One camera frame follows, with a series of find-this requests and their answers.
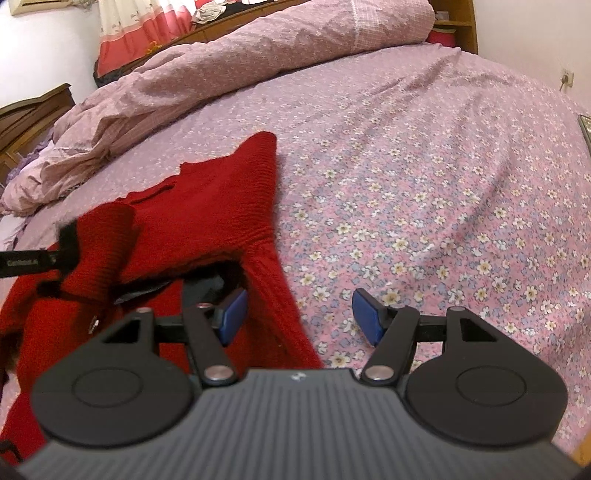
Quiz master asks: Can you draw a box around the pink floral bed sheet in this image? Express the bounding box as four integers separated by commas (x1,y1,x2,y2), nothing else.
0,41,591,467

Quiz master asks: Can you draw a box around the wooden headboard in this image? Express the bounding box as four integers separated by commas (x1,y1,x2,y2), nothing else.
95,0,479,89

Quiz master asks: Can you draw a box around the red knitted sweater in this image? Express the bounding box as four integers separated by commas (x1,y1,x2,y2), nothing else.
0,131,324,467

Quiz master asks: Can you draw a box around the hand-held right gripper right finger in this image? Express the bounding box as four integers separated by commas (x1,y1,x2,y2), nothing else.
352,288,502,387

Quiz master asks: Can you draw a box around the air conditioner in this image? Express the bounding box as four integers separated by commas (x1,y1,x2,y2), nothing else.
9,0,61,17

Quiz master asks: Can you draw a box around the pink floral rolled duvet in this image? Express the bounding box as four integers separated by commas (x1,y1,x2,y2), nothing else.
0,0,437,217

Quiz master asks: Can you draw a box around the crumpled pale cloth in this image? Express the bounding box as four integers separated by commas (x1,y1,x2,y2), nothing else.
191,0,229,25

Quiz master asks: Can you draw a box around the red box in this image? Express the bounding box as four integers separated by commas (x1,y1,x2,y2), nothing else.
425,25,458,47

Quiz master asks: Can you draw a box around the lilac frilly cloth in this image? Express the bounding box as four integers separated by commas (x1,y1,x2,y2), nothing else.
0,131,57,186

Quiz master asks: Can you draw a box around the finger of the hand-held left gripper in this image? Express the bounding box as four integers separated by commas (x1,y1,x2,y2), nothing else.
36,220,95,306

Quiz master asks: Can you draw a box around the dark wooden cabinet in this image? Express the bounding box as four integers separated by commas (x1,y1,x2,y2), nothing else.
0,83,75,185

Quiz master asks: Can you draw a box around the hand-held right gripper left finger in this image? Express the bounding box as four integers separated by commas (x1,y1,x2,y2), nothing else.
99,287,249,387

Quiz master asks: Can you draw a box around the dark cloth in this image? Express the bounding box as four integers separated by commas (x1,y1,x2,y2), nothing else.
224,0,278,17

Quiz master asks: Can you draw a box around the cream and red curtain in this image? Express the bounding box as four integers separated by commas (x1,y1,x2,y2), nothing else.
95,0,208,78

